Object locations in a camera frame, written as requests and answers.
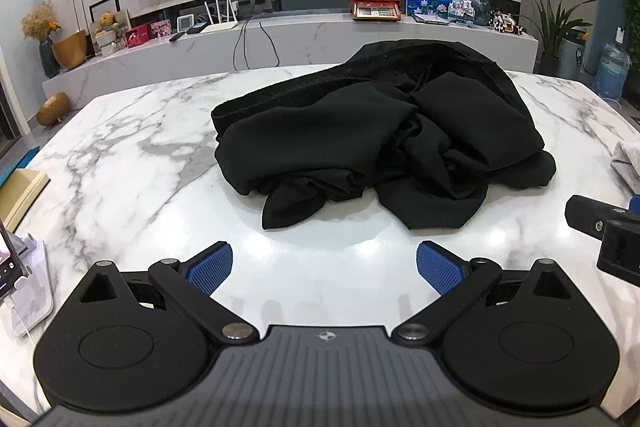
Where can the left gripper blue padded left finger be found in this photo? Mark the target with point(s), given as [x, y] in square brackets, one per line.
[188, 286]

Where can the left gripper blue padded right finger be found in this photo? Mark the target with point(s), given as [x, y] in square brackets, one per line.
[460, 284]

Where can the black garment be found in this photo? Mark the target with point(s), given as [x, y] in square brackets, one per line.
[428, 125]

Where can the grey folded garment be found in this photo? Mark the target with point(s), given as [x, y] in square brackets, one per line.
[626, 163]

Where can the blue water jug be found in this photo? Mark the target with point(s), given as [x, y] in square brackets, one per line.
[613, 69]

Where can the phone on white stand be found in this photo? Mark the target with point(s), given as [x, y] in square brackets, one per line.
[25, 281]

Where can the yellow book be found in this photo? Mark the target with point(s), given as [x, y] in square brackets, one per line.
[18, 193]

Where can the green potted floor plant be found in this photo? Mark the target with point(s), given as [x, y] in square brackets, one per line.
[554, 23]

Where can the brown gourd ornament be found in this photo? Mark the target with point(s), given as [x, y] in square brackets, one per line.
[54, 110]

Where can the red gift box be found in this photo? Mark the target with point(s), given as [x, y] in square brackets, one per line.
[138, 35]

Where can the white wifi router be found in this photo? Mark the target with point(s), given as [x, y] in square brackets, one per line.
[220, 16]

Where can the white marble media console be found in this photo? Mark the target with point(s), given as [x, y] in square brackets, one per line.
[290, 40]

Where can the teddy bear toy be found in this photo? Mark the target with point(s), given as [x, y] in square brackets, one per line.
[110, 34]

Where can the yellow round vase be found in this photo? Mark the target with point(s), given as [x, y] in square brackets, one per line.
[71, 51]

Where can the orange cash register box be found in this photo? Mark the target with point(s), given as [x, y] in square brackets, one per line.
[377, 10]

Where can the dried flowers in blue vase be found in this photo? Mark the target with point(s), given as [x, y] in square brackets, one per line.
[39, 24]

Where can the black picture frame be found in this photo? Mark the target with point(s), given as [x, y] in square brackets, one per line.
[97, 9]

